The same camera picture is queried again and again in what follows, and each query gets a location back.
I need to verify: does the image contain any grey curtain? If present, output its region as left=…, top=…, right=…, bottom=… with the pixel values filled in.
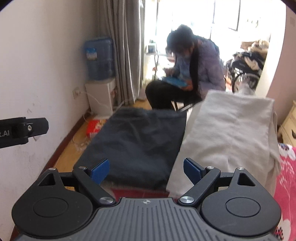
left=97, top=0, right=146, bottom=106

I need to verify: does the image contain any white water dispenser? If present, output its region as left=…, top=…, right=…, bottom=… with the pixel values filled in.
left=85, top=77, right=117, bottom=116

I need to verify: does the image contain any red plastic bag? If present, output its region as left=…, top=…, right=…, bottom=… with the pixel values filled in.
left=86, top=119, right=109, bottom=138

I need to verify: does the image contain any clear plastic bag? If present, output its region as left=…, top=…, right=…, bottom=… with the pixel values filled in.
left=236, top=80, right=256, bottom=95

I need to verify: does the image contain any white cable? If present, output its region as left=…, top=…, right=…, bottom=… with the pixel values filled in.
left=80, top=91, right=109, bottom=112

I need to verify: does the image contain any blue tablet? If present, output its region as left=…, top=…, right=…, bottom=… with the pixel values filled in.
left=161, top=76, right=193, bottom=91

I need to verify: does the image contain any cream nightstand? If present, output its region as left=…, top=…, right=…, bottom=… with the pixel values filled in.
left=277, top=100, right=296, bottom=147

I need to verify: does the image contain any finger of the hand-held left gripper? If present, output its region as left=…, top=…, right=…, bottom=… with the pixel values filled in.
left=20, top=117, right=49, bottom=138

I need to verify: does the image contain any dark navy shirt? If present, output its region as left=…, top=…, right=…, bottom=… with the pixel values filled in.
left=73, top=107, right=187, bottom=191

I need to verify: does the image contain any pile of clothes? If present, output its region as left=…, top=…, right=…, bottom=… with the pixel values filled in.
left=233, top=40, right=270, bottom=70

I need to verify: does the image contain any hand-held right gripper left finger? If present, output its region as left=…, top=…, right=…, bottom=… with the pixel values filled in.
left=37, top=159, right=117, bottom=207

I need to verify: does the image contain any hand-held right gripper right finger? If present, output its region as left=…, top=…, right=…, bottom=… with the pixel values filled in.
left=177, top=158, right=257, bottom=207

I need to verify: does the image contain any wheelchair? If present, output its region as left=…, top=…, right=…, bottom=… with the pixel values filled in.
left=225, top=51, right=266, bottom=93

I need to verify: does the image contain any small side table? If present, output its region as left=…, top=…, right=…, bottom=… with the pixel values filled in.
left=144, top=43, right=168, bottom=78

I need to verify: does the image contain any beige folded garment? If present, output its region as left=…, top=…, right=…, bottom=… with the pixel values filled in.
left=166, top=90, right=282, bottom=205

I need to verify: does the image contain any blue water jug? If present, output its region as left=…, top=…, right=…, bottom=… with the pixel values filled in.
left=83, top=37, right=116, bottom=81

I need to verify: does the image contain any chair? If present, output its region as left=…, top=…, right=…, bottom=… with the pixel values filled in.
left=171, top=100, right=195, bottom=113

